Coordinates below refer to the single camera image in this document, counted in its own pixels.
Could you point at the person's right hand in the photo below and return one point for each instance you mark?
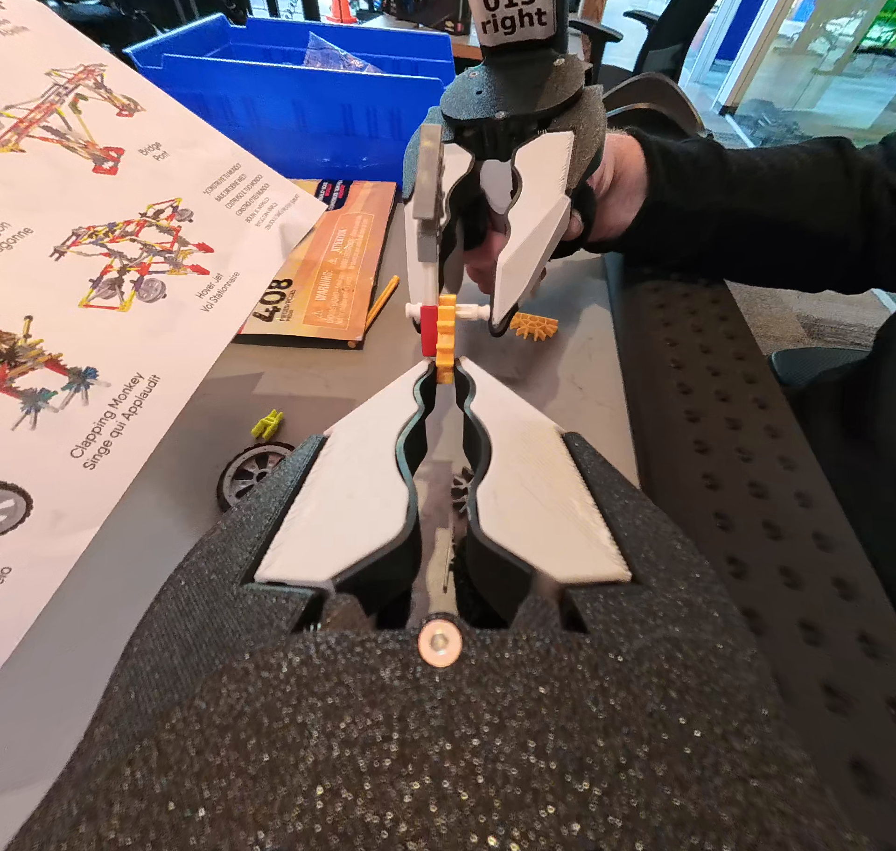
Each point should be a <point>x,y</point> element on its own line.
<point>623,179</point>

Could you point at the long yellow rod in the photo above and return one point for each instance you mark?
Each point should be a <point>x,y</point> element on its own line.
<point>378,308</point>

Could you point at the blue plastic bin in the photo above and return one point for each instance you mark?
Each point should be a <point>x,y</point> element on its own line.
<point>280,116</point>

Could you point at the clear plastic bag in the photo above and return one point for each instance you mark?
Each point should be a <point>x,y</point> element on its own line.
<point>343,56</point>

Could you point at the small black wheel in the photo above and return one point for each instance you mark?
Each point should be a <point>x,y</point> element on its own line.
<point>234,476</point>

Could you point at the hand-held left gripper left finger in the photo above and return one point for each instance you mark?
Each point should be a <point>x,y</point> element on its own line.
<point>336,501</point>

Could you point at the connector assembly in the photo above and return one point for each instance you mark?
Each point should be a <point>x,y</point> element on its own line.
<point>445,319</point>

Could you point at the colourful toy packaging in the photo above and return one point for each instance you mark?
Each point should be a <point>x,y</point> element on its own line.
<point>329,263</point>

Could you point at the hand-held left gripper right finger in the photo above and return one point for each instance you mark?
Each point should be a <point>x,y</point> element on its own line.
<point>553,508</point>

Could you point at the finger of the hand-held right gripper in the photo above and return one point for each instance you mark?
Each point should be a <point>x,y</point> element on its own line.
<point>539,221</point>
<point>458,165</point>

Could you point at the building instruction sheet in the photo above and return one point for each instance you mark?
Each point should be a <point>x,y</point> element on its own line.
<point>140,305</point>

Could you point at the small yellow clip connector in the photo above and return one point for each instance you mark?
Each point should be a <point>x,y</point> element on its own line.
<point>267,425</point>

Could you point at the black perforated board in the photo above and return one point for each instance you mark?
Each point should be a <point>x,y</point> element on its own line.
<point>735,445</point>

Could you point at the black office chair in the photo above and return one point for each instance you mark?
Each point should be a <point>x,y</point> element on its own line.
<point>658,32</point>
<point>819,368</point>

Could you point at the dark snowflake connector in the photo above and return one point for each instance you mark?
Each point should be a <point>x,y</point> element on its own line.
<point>462,490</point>

